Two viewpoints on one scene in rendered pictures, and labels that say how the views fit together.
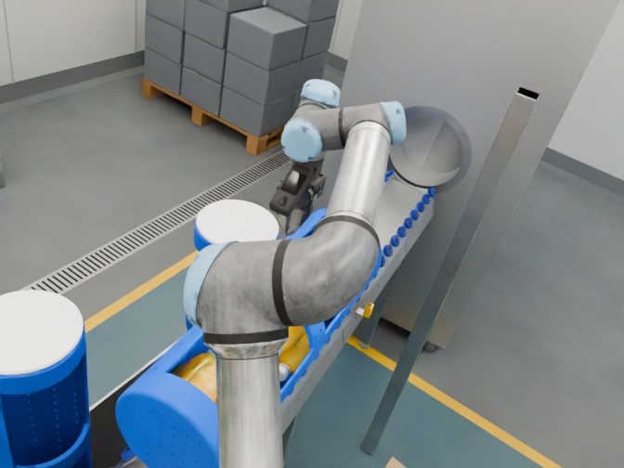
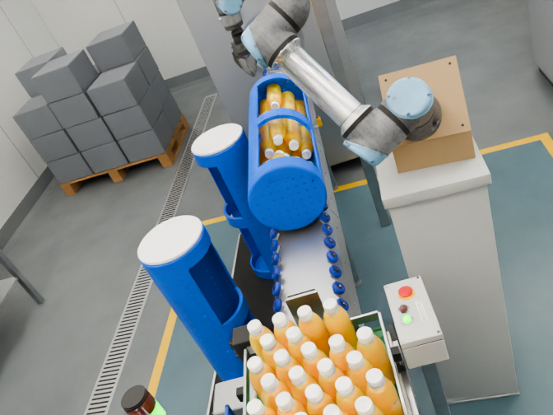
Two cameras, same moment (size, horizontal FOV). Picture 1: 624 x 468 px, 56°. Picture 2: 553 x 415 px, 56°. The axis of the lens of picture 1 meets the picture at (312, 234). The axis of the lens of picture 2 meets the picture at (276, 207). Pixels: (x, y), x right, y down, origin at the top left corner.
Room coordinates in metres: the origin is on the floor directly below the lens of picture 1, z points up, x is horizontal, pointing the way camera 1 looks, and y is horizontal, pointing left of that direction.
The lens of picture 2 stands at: (-0.87, 0.45, 2.13)
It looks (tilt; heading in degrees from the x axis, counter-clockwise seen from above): 34 degrees down; 352
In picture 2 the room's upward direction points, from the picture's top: 24 degrees counter-clockwise
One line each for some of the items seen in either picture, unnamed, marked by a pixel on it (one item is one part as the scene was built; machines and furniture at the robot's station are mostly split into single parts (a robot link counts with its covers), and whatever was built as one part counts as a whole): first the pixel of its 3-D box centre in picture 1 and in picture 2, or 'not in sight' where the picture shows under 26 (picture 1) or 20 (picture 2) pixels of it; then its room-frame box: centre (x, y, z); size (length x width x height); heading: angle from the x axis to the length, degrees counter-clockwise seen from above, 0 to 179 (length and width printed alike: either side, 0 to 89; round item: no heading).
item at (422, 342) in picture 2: not in sight; (414, 320); (-0.02, 0.13, 1.05); 0.20 x 0.10 x 0.10; 161
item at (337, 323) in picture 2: not in sight; (341, 329); (0.12, 0.29, 0.99); 0.07 x 0.07 x 0.19
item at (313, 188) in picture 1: (304, 175); (239, 38); (1.08, 0.05, 1.57); 0.09 x 0.08 x 0.12; 161
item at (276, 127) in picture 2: not in sight; (276, 128); (1.10, 0.04, 1.16); 0.19 x 0.07 x 0.07; 161
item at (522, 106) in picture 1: (428, 313); (349, 104); (1.57, -0.47, 0.85); 0.06 x 0.06 x 1.70; 71
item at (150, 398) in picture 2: not in sight; (139, 403); (0.03, 0.80, 1.23); 0.06 x 0.06 x 0.04
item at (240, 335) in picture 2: not in sight; (249, 344); (0.29, 0.54, 0.95); 0.10 x 0.07 x 0.10; 71
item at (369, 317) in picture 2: not in sight; (312, 333); (0.19, 0.36, 0.96); 0.40 x 0.01 x 0.03; 71
